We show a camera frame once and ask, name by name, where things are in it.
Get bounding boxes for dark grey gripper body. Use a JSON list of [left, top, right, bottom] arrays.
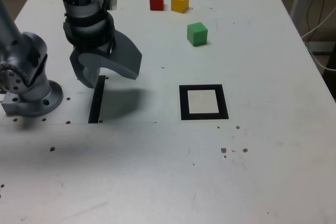
[[75, 41, 113, 55]]

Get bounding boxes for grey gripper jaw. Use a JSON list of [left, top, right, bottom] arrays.
[[69, 50, 101, 89], [78, 29, 143, 81]]

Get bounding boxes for red cube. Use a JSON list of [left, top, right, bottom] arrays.
[[149, 0, 165, 11]]

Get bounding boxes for green cube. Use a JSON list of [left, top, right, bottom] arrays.
[[186, 22, 208, 47]]

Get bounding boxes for yellow cube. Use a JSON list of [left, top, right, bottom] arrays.
[[171, 0, 190, 14]]

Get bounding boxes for black tape square outline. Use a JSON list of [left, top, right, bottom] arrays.
[[178, 84, 229, 121]]

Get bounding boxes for black tape strip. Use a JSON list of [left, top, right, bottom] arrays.
[[88, 75, 106, 124]]

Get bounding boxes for white cable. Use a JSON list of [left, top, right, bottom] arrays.
[[301, 6, 336, 72]]

